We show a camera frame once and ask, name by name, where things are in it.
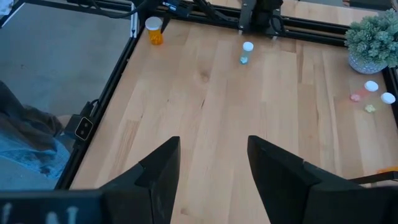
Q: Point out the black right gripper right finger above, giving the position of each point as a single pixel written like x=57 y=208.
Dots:
x=295 y=193

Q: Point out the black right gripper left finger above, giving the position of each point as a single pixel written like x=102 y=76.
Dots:
x=146 y=193

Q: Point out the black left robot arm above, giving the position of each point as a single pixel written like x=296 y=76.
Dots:
x=261 y=15

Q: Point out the pink medicine bottle white cap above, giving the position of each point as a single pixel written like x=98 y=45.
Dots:
x=371 y=86

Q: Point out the yellow-green medicine bottle white cap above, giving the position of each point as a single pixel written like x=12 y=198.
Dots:
x=388 y=98

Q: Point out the blue medicine bottle white cap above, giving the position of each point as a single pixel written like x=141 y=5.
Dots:
x=247 y=46

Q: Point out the large orange medicine bottle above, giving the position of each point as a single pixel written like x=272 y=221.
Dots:
x=155 y=35

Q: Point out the person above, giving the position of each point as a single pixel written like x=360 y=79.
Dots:
x=28 y=149

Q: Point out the green plant in white pot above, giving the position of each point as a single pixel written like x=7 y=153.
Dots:
x=373 y=37

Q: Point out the black table-level camera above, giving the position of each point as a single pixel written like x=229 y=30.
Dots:
x=84 y=128

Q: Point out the black aluminium frame rail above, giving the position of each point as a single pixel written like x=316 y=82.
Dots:
x=392 y=77
x=102 y=102
x=314 y=29

